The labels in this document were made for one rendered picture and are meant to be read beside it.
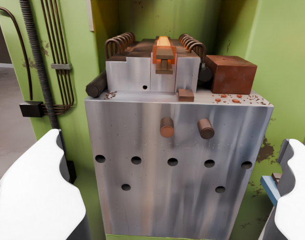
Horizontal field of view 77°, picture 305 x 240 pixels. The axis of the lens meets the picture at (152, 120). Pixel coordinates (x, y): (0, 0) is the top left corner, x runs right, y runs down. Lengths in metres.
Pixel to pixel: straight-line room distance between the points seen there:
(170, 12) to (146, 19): 0.10
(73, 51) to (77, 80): 0.08
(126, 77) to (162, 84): 0.08
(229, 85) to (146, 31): 0.53
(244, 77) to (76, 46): 0.44
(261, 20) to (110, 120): 0.45
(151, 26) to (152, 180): 0.63
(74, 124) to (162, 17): 0.55
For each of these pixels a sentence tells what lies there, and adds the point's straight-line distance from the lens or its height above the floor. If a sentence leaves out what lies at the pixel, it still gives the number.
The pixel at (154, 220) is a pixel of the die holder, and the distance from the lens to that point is 0.63.
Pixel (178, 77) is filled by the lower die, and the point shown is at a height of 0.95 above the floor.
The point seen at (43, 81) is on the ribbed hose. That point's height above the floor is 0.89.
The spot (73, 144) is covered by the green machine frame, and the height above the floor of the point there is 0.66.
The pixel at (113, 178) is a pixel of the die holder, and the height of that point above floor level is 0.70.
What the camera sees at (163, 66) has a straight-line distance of 0.32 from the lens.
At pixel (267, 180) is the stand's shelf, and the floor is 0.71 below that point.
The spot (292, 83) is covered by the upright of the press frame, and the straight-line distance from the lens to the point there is 0.69.
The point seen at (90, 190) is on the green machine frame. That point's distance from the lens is 0.88.
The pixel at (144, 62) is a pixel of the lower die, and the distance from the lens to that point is 0.42.
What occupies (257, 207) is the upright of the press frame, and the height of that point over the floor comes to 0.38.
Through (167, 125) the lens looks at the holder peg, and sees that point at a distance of 0.37.
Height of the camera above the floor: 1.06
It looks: 28 degrees down
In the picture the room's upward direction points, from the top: 1 degrees clockwise
